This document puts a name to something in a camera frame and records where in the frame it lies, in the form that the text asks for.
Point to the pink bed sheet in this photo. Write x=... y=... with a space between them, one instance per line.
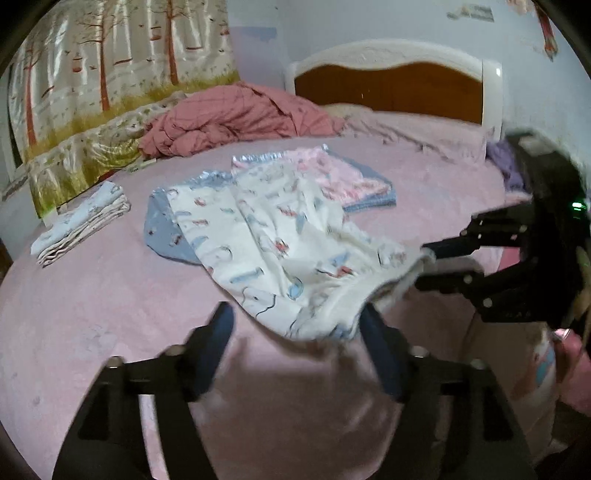
x=115 y=300

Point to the white and wooden headboard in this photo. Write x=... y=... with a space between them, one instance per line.
x=392 y=87

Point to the green and white comb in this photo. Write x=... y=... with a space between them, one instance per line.
x=138 y=167

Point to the folded pale blue pants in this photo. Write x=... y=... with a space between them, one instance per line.
x=78 y=214

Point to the beige pillow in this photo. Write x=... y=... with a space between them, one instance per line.
x=344 y=110

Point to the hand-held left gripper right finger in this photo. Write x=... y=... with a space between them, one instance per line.
x=383 y=355

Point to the blue cat-print pants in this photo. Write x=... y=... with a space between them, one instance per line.
x=161 y=226

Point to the pale wall sticker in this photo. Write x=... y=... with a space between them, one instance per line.
x=468 y=13

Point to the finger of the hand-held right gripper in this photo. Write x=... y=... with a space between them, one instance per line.
x=480 y=230
x=480 y=290

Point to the purple cloth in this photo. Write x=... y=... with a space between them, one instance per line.
x=505 y=161

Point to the person's pink pajama clothing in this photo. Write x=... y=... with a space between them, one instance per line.
x=508 y=369

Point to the pink plaid quilt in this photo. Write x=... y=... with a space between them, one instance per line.
x=221 y=120

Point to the white cat-print pants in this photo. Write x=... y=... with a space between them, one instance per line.
x=286 y=258

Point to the red wall sticker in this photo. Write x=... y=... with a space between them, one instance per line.
x=547 y=32

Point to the person's right hand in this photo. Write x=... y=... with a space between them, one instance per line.
x=572 y=355

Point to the pink print pants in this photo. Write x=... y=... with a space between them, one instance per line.
x=341 y=177

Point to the tree-print curtain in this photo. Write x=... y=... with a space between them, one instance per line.
x=115 y=69

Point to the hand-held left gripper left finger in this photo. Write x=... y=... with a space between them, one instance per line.
x=221 y=332

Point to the small white green box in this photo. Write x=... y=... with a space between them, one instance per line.
x=51 y=217

